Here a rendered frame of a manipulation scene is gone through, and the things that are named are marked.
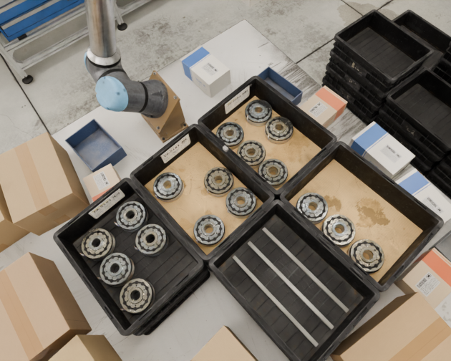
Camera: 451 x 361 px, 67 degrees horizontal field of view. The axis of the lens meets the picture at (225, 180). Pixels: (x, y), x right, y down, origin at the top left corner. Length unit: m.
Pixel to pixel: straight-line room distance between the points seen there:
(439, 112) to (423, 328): 1.27
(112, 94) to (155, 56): 1.56
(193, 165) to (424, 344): 0.89
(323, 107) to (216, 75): 0.47
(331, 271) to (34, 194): 1.04
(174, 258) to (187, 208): 0.18
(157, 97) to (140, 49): 1.55
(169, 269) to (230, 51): 1.07
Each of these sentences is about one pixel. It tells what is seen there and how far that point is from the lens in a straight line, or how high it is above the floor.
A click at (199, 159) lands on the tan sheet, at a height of 0.83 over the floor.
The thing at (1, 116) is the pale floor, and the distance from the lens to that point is 2.97.
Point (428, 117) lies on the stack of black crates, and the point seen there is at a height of 0.38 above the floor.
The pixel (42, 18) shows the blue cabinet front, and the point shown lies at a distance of 2.86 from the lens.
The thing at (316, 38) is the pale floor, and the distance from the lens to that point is 2.86.
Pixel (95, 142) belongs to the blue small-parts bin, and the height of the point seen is 0.70.
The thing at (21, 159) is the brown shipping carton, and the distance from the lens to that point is 1.49.
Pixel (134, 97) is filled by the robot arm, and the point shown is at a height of 0.97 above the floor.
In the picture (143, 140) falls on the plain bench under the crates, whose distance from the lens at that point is 1.52.
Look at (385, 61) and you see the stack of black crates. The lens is 2.10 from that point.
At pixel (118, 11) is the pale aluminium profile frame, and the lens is 3.02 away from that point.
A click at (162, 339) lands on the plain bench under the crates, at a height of 0.70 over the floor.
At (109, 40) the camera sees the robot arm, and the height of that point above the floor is 1.12.
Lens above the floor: 1.94
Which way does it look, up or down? 65 degrees down
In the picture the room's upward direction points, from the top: 9 degrees counter-clockwise
